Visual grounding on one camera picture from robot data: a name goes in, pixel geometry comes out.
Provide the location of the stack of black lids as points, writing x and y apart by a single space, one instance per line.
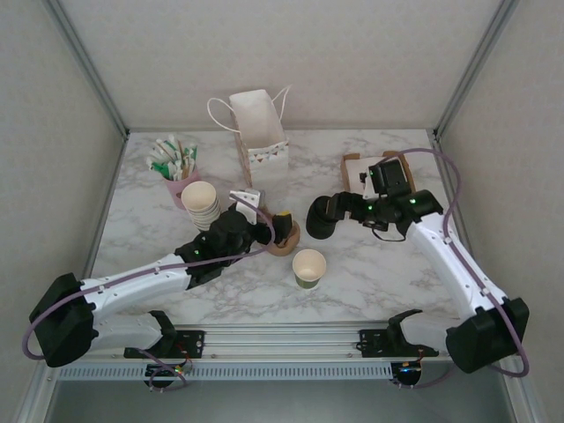
319 229

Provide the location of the brown wooden stirrer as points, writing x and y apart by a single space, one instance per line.
183 158

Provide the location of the brown pulp cup carrier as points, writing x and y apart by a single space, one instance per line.
286 250

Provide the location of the white green stick packet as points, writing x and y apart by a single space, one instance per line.
171 145
158 167
161 149
193 154

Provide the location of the green paper coffee cup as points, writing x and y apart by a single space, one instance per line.
308 264

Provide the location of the pink cup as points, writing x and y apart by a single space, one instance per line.
178 189

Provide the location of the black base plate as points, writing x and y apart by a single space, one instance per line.
194 341
374 341

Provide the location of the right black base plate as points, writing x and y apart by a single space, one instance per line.
374 341

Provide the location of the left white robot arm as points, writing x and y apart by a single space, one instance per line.
132 282

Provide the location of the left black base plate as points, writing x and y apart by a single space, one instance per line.
194 341

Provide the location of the black controller board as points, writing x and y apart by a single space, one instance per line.
163 373
407 374

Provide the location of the aluminium mounting rail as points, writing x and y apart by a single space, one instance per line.
282 339

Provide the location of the patterned white paper bag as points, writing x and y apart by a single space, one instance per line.
264 128

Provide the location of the stack of paper cups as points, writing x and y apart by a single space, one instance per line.
200 200

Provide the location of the aluminium frame post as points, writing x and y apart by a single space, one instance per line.
476 66
88 66

